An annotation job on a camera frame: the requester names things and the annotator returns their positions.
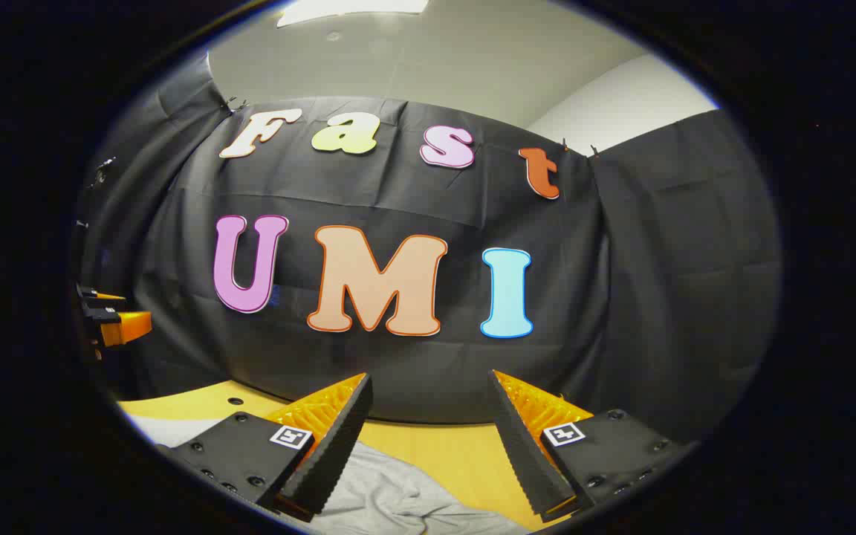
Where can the ceiling light panel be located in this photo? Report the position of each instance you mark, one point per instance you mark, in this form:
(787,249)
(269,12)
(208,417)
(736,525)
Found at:
(354,9)

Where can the grey zip-neck sweatshirt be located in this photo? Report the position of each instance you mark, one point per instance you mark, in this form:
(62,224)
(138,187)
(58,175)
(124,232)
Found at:
(383,494)

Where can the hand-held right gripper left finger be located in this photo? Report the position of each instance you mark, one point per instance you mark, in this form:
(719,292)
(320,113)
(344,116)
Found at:
(339,446)

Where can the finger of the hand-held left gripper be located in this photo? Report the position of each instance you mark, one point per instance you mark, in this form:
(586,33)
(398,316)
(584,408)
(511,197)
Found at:
(90,292)
(127,328)

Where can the black backdrop cloth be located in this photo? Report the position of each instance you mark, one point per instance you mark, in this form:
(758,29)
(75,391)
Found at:
(621,260)

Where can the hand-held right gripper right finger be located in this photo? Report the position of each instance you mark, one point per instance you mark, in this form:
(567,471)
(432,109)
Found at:
(524,446)

